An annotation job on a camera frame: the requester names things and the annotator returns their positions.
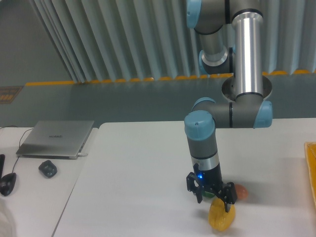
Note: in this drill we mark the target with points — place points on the dark earbuds case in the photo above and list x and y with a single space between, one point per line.
48 169

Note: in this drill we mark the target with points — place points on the black computer mouse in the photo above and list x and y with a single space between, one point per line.
7 183

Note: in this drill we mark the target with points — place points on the brown egg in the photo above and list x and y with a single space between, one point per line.
242 192

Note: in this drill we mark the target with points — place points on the black stick object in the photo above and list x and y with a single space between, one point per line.
2 160

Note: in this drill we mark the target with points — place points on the yellow bell pepper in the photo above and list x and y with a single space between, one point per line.
218 218

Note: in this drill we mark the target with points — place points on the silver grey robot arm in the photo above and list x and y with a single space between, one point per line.
230 35

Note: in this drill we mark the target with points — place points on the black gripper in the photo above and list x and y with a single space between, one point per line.
211 181

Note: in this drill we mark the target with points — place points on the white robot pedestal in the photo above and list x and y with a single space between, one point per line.
228 89

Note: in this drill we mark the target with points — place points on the green bell pepper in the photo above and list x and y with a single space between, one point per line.
207 194

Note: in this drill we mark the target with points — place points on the yellow plastic basket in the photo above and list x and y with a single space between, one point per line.
310 155

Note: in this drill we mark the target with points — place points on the grey pleated curtain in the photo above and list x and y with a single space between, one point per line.
116 40

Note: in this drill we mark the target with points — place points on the silver closed laptop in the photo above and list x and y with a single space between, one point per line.
56 139

